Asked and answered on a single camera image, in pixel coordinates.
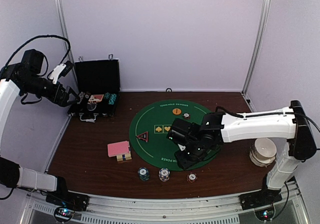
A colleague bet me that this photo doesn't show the brown orange chip stack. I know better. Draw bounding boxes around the brown orange chip stack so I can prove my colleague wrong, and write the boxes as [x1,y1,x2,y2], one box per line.
[186,172,198,183]

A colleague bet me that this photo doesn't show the blue tan chip stack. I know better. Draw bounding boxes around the blue tan chip stack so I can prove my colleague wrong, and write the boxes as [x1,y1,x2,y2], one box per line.
[158,168,171,182]

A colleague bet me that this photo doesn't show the triangular black red dealer button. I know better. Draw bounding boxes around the triangular black red dealer button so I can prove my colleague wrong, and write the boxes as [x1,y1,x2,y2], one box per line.
[135,131,149,143]

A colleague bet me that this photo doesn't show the orange big blind button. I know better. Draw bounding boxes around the orange big blind button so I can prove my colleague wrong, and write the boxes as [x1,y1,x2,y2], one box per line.
[172,108,182,115]

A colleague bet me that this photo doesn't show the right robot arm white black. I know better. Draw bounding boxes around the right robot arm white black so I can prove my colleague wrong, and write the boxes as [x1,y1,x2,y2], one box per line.
[166,100,319,205]

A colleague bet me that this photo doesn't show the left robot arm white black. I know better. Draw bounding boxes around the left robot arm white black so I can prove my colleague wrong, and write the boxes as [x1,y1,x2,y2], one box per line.
[0,34,80,206]

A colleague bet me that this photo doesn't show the clear round dealer puck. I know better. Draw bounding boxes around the clear round dealer puck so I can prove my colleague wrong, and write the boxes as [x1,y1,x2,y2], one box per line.
[86,102,97,112]

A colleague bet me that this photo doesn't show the playing cards in case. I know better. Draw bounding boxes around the playing cards in case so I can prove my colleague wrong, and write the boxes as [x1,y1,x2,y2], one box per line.
[88,94,104,103]

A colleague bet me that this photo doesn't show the black poker chip case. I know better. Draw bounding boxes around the black poker chip case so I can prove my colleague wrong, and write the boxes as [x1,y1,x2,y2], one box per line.
[67,59,121,119]

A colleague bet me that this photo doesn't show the teal chip row in case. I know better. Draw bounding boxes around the teal chip row in case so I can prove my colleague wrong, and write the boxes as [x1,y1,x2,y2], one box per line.
[103,92,118,105]

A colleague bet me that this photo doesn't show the blue green chip stack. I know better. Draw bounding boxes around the blue green chip stack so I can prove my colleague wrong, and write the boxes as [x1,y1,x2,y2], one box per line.
[137,167,150,182]

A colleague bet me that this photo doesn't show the round green poker mat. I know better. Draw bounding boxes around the round green poker mat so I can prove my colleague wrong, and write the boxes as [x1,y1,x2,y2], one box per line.
[129,99,211,172]

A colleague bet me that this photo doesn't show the red-backed card deck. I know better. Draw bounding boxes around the red-backed card deck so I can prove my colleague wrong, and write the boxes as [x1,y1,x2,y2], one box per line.
[107,140,132,162]

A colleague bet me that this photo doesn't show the stacked white bowls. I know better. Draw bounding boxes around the stacked white bowls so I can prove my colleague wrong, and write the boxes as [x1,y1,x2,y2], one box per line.
[249,138,277,167]

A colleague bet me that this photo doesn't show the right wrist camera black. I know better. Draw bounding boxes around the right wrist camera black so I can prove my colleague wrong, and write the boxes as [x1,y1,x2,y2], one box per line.
[166,118,199,146]

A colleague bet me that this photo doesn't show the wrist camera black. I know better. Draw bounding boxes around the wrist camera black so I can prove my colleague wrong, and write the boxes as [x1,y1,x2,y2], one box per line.
[166,118,199,146]
[21,49,46,75]

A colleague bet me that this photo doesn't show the silver case handle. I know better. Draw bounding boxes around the silver case handle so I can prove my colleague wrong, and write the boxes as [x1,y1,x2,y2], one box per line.
[79,116,96,123]

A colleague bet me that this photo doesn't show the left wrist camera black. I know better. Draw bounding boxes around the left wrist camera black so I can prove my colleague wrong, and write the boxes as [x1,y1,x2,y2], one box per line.
[21,49,46,75]

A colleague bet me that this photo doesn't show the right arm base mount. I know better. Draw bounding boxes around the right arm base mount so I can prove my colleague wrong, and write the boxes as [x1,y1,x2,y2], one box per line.
[239,191,283,222]

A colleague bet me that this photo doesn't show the aluminium front rail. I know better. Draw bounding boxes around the aluminium front rail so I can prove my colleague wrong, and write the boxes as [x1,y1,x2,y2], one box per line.
[18,179,312,224]

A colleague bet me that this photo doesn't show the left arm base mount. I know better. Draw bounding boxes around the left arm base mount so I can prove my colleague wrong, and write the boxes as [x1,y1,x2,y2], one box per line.
[42,192,90,223]

